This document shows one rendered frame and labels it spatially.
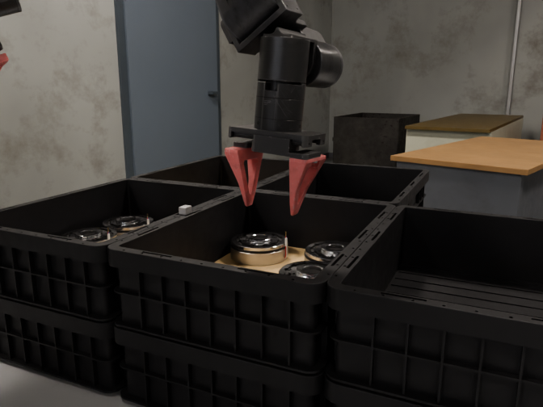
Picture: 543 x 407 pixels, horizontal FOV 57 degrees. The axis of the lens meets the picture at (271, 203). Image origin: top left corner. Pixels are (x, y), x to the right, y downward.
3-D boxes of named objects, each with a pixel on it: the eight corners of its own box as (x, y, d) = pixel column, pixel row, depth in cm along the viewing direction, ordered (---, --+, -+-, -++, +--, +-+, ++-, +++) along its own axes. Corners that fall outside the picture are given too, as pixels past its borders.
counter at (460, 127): (516, 178, 617) (524, 115, 599) (481, 217, 435) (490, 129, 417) (455, 172, 655) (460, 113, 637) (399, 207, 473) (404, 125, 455)
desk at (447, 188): (574, 249, 351) (590, 143, 334) (510, 316, 251) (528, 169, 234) (472, 230, 397) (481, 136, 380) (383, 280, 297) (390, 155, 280)
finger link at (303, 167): (270, 203, 66) (276, 131, 64) (321, 212, 63) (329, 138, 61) (245, 212, 60) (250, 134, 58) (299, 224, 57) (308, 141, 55)
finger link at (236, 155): (246, 198, 68) (251, 127, 65) (295, 207, 65) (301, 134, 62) (219, 207, 62) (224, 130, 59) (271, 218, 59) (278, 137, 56)
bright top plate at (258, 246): (270, 254, 84) (270, 251, 84) (220, 245, 89) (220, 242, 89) (296, 239, 93) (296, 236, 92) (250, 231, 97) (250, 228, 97)
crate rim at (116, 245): (321, 307, 53) (321, 286, 52) (102, 265, 65) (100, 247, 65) (397, 217, 88) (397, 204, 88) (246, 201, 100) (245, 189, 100)
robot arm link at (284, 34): (251, 25, 57) (294, 26, 54) (284, 33, 62) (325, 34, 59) (246, 88, 58) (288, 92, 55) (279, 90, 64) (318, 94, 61)
